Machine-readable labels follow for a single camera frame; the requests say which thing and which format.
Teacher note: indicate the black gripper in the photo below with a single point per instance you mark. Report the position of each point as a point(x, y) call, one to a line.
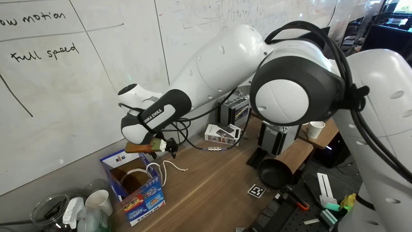
point(172, 147)

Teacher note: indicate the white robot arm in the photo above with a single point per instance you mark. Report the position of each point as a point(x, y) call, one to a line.
point(367, 95)

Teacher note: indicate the blue cardboard snack box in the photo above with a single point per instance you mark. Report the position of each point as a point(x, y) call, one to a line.
point(136, 185)

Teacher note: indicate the white small product box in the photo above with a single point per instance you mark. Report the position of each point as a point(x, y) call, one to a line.
point(228, 134)

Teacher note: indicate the grey battery box far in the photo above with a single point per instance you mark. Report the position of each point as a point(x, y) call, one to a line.
point(235, 110)

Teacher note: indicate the grey battery box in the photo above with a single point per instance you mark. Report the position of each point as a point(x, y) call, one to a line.
point(235, 110)
point(272, 138)

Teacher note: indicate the grey battery box near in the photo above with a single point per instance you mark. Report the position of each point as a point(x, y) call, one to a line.
point(272, 138)

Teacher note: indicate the white paper cup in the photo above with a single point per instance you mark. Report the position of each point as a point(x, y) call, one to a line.
point(101, 200)

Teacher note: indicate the black white fiducial marker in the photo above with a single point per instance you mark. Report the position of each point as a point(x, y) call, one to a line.
point(257, 191)

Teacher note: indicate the black frying pan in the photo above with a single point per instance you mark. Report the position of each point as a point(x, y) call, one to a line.
point(275, 173)

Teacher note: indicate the white spray bottle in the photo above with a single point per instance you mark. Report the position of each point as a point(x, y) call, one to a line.
point(70, 216)

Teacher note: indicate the white cup on shelf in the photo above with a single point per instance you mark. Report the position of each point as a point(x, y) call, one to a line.
point(315, 129)

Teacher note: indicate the orange handled black tool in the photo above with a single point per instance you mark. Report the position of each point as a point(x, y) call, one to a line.
point(294, 199)

